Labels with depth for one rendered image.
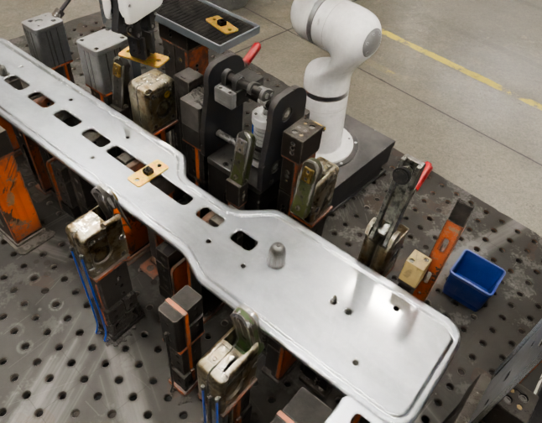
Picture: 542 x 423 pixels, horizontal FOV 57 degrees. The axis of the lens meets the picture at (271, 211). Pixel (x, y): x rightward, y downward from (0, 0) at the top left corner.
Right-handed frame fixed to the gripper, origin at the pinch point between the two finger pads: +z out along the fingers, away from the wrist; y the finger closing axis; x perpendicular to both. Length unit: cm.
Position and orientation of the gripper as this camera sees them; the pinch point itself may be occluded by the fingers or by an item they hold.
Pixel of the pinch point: (142, 43)
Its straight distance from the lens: 91.4
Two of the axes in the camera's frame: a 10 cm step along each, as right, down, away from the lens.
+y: -4.3, 6.4, -6.4
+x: 9.0, 3.4, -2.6
